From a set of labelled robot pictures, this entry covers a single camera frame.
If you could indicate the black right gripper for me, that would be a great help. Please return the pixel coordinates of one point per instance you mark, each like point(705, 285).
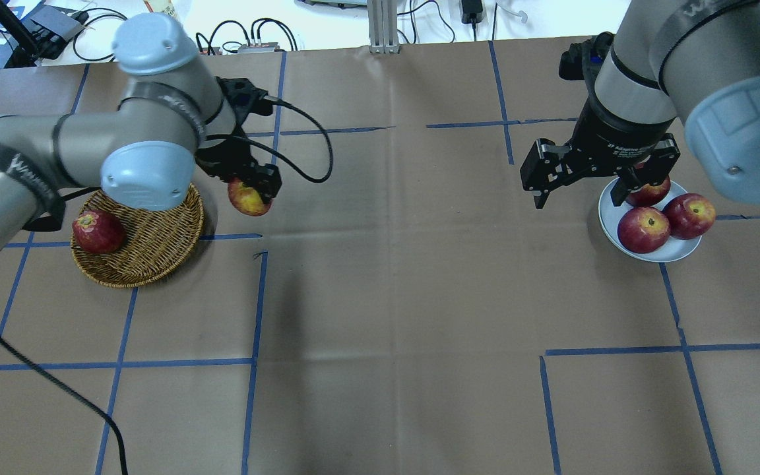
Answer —
point(617, 134)

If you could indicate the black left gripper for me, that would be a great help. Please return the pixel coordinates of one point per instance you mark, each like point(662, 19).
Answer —
point(216, 156)

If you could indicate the red yellow apple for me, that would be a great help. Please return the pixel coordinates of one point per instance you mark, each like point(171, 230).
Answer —
point(246, 199)

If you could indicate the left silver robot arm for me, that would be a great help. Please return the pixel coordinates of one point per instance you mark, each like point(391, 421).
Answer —
point(174, 116)

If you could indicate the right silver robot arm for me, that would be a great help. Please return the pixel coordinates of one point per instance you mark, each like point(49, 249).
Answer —
point(696, 61)

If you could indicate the red apple on plate back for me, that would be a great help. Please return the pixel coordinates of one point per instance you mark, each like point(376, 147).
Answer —
point(650, 195)

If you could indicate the red apple on plate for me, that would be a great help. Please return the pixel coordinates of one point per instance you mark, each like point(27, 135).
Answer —
point(689, 215)
point(643, 230)
point(650, 195)

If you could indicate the red apple on plate front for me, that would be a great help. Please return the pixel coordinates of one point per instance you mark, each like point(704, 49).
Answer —
point(643, 230)

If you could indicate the red apple on plate right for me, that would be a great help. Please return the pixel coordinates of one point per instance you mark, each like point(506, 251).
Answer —
point(689, 215)

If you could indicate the brown wicker basket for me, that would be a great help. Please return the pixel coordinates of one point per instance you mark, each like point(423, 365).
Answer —
point(155, 244)

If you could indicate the dark red apple in basket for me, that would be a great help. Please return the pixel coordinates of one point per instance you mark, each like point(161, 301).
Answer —
point(99, 232)

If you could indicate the black power adapter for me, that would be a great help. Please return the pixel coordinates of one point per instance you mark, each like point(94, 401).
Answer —
point(471, 11)

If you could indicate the aluminium frame post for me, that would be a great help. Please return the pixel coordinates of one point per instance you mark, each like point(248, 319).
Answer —
point(382, 17)

